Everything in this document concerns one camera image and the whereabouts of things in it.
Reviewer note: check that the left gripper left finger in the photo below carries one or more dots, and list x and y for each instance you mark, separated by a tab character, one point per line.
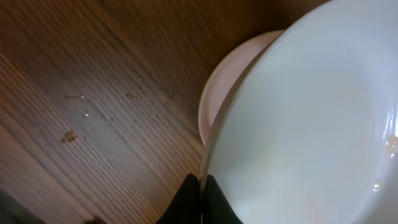
184	207

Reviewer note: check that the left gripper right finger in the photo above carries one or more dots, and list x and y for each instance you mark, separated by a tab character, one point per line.
215	207

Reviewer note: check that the light blue rimmed plate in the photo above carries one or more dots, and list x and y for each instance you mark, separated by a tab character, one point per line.
308	133

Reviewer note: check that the white plate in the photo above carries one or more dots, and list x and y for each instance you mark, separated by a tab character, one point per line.
225	75

